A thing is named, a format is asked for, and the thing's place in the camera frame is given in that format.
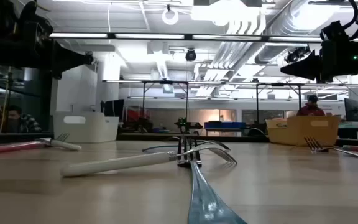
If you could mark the black table edge rail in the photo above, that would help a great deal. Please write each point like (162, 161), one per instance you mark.
(154, 137)

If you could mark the black overhead camera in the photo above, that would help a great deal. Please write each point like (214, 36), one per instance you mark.
(190, 55)

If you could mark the white plastic bin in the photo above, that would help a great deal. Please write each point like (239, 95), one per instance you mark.
(85, 130)

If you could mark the yellow plastic bin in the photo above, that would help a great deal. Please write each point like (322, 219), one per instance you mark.
(300, 130)

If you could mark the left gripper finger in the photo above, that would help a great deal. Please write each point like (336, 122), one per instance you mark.
(70, 60)

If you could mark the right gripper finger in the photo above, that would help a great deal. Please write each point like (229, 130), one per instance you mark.
(306, 67)

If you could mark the blue storage crate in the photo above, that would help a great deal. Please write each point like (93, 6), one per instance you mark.
(225, 125)

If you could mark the black computer monitor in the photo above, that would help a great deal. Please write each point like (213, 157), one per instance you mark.
(114, 108)
(351, 110)

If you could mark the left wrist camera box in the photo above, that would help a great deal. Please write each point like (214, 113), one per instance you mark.
(36, 21)

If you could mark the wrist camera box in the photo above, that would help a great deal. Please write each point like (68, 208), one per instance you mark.
(334, 31)
(36, 21)

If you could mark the person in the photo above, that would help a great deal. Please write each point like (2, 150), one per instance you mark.
(26, 124)
(311, 110)

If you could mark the black ceiling spotlight cluster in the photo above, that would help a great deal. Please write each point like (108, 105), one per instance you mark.
(297, 54)

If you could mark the black device with green light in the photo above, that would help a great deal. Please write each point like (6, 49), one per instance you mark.
(191, 125)

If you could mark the black metal rack frame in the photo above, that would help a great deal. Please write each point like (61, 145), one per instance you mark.
(166, 82)
(278, 84)

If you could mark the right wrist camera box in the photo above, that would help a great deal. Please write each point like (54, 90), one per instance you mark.
(334, 31)

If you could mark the overhead frame light bar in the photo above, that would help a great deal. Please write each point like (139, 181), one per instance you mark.
(188, 36)

